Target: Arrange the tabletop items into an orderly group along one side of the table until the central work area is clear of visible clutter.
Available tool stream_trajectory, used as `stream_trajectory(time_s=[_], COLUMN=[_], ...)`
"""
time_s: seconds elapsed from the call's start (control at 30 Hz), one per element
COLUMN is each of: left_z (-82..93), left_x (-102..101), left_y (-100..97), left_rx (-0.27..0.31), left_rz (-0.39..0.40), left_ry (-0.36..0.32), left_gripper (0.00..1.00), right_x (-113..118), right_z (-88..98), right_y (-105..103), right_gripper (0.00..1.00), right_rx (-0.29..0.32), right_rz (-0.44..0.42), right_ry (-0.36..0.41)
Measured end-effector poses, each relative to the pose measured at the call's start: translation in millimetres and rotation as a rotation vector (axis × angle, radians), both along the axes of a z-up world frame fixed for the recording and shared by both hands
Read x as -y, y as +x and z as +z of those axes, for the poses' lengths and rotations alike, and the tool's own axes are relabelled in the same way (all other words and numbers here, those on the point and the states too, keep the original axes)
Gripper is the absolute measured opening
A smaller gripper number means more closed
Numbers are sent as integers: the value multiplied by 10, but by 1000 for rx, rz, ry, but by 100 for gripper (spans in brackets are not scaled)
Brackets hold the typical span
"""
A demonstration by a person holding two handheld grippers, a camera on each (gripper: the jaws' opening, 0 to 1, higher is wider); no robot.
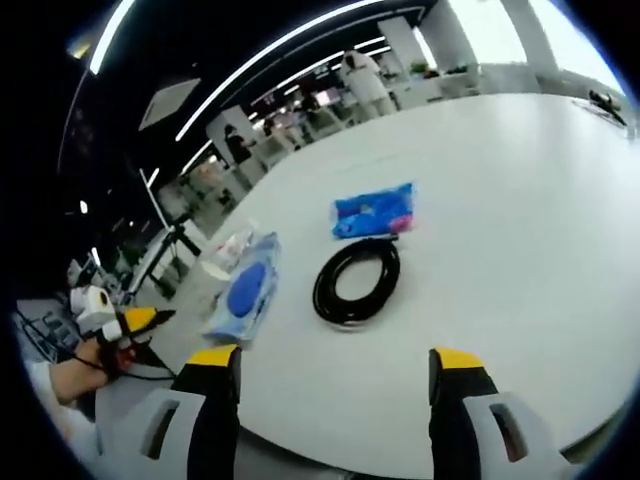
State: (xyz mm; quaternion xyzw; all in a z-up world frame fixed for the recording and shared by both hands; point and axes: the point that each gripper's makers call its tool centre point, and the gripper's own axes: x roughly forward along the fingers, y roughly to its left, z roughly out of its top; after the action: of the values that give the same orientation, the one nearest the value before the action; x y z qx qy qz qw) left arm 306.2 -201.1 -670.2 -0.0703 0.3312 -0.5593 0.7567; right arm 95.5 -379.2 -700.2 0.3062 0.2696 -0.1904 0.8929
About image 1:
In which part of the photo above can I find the clear pouch with blue pad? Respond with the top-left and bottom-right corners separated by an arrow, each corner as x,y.
201,230 -> 282,347

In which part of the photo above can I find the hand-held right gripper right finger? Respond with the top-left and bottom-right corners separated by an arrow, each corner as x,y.
428,346 -> 572,480

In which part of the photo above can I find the white pillar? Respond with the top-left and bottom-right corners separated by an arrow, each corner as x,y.
206,106 -> 267,187
378,18 -> 427,77

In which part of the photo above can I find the person's white shirt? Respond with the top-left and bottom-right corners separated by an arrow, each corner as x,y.
27,394 -> 101,457

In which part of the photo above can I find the long ceiling light strip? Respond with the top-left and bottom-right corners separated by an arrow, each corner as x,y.
174,0 -> 387,144

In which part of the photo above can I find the clear plastic bottle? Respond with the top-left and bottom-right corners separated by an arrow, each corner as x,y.
214,228 -> 257,274

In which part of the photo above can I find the white light stand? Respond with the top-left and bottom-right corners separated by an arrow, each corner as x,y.
138,168 -> 212,262

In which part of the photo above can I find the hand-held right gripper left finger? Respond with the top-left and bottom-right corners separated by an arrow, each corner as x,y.
107,344 -> 243,480

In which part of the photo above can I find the ceiling air vent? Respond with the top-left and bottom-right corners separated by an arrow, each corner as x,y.
139,77 -> 202,132

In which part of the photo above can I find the blue tissue packet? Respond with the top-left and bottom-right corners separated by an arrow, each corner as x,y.
329,181 -> 417,242

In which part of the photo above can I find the person's left hand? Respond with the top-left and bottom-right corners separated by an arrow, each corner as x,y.
74,340 -> 110,386

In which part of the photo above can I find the white paper cup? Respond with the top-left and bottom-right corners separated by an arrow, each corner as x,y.
198,258 -> 234,314

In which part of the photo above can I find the grey chair back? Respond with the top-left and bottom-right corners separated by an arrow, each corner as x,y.
93,372 -> 176,451

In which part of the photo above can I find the black device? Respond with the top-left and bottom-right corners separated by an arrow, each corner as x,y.
587,88 -> 627,126

